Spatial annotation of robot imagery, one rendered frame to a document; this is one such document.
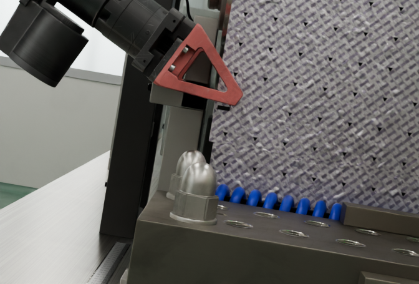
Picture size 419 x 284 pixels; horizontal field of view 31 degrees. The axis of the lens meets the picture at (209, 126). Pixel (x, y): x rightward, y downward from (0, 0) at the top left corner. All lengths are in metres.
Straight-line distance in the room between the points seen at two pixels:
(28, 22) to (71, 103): 5.68
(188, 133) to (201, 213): 0.26
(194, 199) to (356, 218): 0.19
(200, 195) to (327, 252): 0.10
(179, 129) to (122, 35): 0.15
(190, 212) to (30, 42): 0.26
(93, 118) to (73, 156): 0.35
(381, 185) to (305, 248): 0.22
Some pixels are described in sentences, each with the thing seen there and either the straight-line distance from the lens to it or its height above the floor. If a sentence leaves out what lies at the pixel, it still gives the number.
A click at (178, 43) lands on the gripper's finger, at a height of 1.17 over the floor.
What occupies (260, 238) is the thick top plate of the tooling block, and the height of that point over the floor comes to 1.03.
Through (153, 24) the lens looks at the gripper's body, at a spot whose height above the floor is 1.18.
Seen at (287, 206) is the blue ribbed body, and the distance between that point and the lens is 0.72.
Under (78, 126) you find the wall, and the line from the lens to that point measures 6.43.
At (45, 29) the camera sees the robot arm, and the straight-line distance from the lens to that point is 0.74.
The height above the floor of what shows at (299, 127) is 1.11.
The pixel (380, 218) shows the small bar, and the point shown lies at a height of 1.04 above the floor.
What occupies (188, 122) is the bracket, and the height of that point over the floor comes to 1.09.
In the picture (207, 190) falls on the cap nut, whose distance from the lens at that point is 0.58.
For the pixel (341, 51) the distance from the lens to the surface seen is 0.75.
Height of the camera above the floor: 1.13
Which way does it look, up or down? 3 degrees down
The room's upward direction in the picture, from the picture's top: 9 degrees clockwise
